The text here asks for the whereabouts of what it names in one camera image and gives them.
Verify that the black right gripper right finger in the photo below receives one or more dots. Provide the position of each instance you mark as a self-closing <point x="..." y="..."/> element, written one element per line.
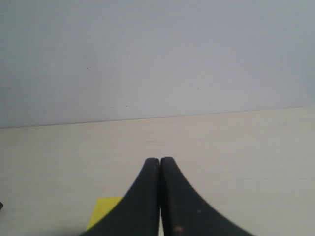
<point x="184" y="212"/>

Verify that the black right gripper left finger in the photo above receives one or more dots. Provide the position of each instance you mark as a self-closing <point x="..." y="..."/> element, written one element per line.
<point x="137" y="213"/>

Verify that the yellow foam cube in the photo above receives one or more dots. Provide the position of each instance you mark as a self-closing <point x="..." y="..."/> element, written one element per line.
<point x="102" y="207"/>

